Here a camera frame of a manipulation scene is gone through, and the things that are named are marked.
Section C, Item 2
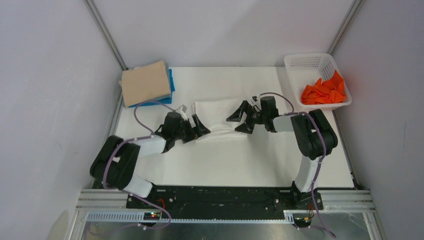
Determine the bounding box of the orange t shirt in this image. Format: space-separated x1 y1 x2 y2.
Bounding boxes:
300 70 347 105

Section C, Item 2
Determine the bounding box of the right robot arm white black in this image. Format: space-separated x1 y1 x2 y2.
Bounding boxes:
226 96 338 209

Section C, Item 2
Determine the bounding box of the aluminium frame rail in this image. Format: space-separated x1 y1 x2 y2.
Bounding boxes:
83 0 128 71

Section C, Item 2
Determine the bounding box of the left circuit board with leds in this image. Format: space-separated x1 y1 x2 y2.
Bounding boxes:
143 212 162 221

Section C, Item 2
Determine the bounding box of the white plastic basket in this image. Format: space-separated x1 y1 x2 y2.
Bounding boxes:
284 53 353 111

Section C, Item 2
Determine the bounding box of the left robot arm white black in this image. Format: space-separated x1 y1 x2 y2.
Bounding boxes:
89 111 211 208

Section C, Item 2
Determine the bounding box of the right circuit board with leds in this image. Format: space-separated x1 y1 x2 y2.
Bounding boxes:
293 217 312 230

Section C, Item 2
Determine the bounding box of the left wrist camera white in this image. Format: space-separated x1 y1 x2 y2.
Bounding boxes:
175 104 188 121

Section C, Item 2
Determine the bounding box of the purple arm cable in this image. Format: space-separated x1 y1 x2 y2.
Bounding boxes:
100 100 176 230
258 92 337 239

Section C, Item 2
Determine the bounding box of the circuit board with leds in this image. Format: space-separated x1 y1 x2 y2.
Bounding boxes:
143 212 162 221
293 217 312 230

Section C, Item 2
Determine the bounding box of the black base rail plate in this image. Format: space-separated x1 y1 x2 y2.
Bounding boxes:
125 185 324 220

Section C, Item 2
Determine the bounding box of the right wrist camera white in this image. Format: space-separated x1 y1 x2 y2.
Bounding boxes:
251 94 261 109

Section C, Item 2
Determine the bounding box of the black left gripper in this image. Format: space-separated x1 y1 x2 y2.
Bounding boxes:
172 114 210 144

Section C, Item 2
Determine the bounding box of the white toothed cable strip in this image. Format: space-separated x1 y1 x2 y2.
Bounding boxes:
85 211 294 224

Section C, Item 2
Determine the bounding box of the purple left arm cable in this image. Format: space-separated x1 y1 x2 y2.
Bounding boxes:
100 100 176 230

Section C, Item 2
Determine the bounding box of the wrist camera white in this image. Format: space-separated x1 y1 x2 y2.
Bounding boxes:
251 94 261 109
175 104 188 121

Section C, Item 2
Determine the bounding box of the beige folded t shirt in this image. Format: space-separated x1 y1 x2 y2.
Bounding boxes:
119 60 171 108

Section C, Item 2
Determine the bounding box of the blue folded t shirt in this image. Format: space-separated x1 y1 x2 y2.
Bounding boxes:
140 68 176 107

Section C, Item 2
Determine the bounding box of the white t shirt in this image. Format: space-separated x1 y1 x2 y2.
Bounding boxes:
191 98 248 143

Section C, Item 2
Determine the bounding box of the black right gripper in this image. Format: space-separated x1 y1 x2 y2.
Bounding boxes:
227 100 268 134

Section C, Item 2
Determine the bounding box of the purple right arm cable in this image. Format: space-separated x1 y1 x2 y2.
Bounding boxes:
258 92 337 239

